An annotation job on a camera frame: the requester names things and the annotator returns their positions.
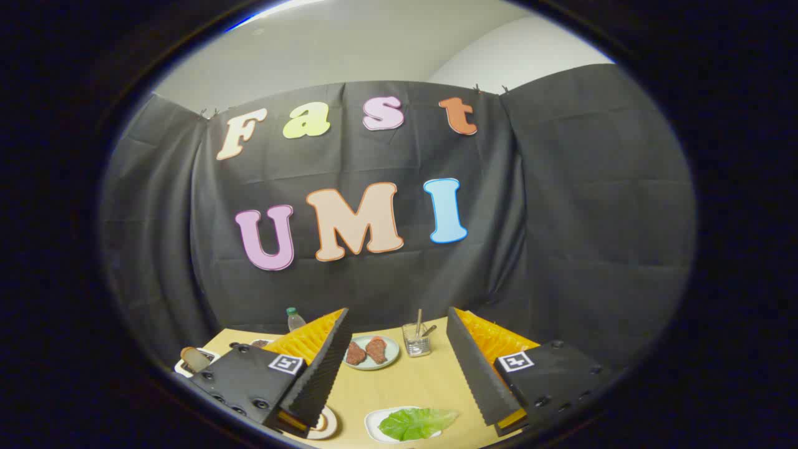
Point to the green lettuce leaf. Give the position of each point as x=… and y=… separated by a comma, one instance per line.
x=414, y=424

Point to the clear bottle with green cap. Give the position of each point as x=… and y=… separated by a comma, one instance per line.
x=295, y=321

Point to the reddish meat piece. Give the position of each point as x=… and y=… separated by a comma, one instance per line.
x=376, y=349

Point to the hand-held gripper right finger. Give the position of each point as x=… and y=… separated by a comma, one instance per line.
x=471, y=368

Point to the white divided dish with beans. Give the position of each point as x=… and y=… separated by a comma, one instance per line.
x=260, y=343

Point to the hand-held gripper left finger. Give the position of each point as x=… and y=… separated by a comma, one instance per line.
x=324, y=374

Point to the round white plate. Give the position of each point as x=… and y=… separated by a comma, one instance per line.
x=331, y=424

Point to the brown meat piece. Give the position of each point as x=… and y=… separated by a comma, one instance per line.
x=355, y=354

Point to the pale blue plate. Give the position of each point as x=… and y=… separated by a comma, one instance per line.
x=391, y=357

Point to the toasted bread slice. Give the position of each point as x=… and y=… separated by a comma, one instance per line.
x=196, y=359

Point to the white irregular plate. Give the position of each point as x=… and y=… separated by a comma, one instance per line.
x=372, y=421

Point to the thin metal stick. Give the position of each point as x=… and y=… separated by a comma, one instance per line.
x=418, y=319

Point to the white toaster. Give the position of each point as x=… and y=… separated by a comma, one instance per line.
x=181, y=369

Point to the clear glass cup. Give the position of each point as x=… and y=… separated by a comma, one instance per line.
x=416, y=346

